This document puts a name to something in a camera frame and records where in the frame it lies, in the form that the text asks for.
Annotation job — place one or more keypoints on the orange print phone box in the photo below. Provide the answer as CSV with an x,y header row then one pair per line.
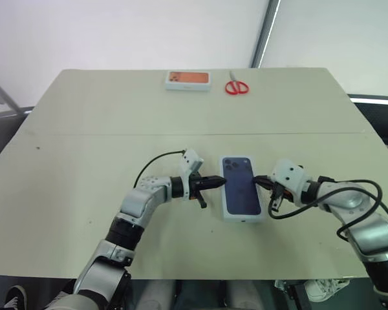
x,y
188,80

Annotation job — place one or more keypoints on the dark furniture with light strip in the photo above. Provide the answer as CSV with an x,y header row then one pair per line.
x,y
381,119

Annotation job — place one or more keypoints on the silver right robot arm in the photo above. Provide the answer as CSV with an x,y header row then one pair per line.
x,y
368,223

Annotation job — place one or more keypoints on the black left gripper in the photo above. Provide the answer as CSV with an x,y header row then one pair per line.
x,y
197,185

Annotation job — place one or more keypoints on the grey metal frame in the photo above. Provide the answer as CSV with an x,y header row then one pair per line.
x,y
1,93

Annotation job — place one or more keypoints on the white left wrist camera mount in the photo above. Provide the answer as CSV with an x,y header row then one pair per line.
x,y
189,164

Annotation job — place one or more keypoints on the grey window frame post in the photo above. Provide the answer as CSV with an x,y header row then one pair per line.
x,y
265,32

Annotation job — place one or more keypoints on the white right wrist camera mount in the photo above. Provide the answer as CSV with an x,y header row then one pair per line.
x,y
289,176

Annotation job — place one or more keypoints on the white sneaker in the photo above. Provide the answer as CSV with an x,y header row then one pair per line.
x,y
326,289

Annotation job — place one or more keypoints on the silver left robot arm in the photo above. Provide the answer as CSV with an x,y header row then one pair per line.
x,y
132,210

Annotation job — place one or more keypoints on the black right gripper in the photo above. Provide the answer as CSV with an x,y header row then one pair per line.
x,y
276,186

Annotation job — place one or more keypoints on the white rounded robot leg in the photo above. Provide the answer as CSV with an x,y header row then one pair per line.
x,y
242,295
158,295

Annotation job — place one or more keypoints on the blue phone box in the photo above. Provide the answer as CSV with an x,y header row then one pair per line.
x,y
241,190

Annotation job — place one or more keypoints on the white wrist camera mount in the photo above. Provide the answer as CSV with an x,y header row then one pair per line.
x,y
189,164
289,176

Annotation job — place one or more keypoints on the black sneaker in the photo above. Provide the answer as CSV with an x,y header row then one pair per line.
x,y
17,297

